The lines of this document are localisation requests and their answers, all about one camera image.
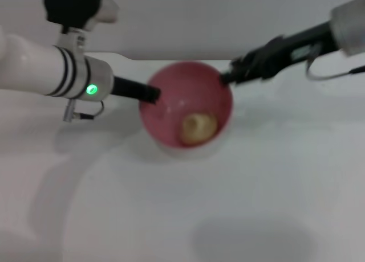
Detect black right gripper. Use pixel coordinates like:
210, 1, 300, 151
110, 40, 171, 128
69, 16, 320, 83
218, 21, 340, 88

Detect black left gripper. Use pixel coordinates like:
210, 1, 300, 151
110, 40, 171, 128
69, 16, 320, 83
112, 76, 161, 105

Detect pink plastic bowl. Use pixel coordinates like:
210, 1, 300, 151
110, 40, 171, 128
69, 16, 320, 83
139, 61, 235, 158

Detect round egg yolk pastry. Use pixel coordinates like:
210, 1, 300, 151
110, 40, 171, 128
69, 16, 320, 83
180, 111, 220, 147

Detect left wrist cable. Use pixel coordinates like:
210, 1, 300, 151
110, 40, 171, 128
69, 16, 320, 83
62, 99, 105, 122

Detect wrist cable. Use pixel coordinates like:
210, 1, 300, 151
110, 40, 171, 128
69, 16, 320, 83
62, 99, 105, 122
306, 53, 365, 81

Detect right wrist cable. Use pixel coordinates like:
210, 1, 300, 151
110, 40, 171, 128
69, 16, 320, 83
306, 53, 365, 81

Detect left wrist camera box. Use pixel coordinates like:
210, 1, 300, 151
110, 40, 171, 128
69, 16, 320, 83
43, 0, 120, 34

